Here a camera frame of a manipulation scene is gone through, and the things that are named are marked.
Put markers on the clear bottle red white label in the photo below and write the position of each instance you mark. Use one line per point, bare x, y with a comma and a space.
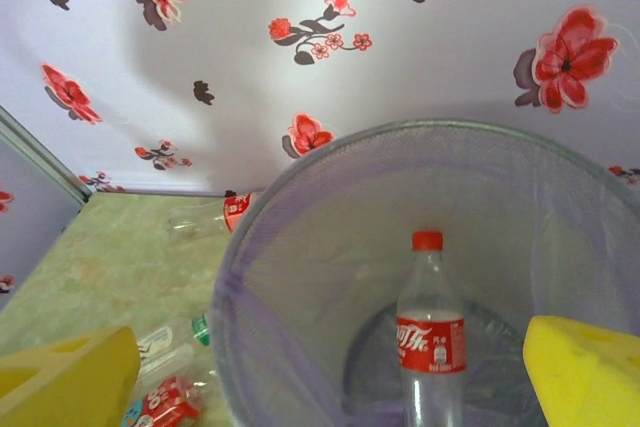
165, 404

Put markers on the clear mesh bin purple liner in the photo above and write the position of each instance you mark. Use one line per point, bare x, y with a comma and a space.
325, 227

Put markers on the aluminium frame post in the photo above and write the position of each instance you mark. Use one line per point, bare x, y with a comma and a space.
40, 157

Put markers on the Coca-Cola bottle red cap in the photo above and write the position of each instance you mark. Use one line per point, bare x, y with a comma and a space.
431, 342
235, 209

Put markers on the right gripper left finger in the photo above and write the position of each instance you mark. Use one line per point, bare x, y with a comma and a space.
65, 377

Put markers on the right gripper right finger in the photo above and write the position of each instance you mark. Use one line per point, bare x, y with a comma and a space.
585, 377

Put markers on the clear bottle green label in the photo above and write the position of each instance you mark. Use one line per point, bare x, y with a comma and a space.
160, 342

